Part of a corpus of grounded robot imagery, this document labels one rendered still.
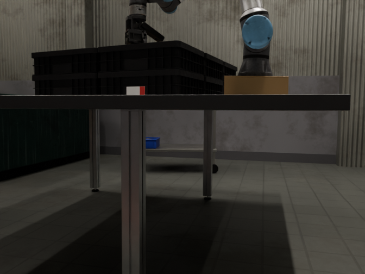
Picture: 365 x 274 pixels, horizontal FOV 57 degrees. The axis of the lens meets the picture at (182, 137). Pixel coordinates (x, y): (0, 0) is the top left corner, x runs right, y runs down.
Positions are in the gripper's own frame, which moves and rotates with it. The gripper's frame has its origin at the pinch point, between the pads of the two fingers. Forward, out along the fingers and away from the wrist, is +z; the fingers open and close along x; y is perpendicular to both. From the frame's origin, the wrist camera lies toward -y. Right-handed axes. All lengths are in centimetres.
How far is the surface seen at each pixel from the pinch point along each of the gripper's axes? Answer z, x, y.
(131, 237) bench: 60, 46, 18
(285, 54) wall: -50, -200, -246
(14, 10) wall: -132, -440, 74
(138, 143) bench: 30, 48, 16
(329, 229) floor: 87, 10, -104
